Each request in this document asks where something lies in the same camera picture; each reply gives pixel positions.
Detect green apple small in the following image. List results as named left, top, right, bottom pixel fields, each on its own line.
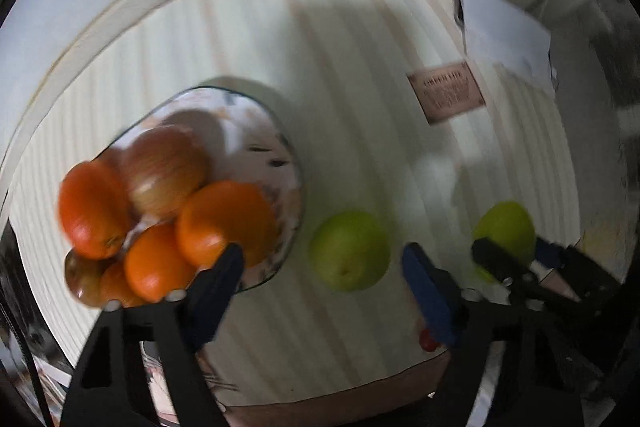
left=473, top=200, right=537, bottom=268

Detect green apple large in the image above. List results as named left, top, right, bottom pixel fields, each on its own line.
left=308, top=210, right=390, bottom=291

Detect floral oval ceramic plate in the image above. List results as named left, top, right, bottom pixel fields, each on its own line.
left=85, top=87, right=303, bottom=292

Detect red yellow apple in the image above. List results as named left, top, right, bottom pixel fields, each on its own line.
left=120, top=124, right=212, bottom=220

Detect white paper sheet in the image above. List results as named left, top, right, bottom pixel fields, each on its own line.
left=454, top=0, right=555, bottom=98

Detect orange right side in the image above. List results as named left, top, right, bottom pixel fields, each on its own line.
left=176, top=180, right=279, bottom=269

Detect large orange top left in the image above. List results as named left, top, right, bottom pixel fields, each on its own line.
left=58, top=159, right=134, bottom=260

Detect dark red apple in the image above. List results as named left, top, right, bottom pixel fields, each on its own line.
left=64, top=251, right=108, bottom=308

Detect small red tomato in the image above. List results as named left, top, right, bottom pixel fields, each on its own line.
left=419, top=329, right=440, bottom=352

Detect orange front middle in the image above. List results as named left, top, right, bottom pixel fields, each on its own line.
left=124, top=222, right=196, bottom=303

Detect striped cat print table mat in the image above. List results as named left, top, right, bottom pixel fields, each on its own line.
left=9, top=0, right=580, bottom=405

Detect dark red orange fruit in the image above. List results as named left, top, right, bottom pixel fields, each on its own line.
left=100, top=260, right=145, bottom=308

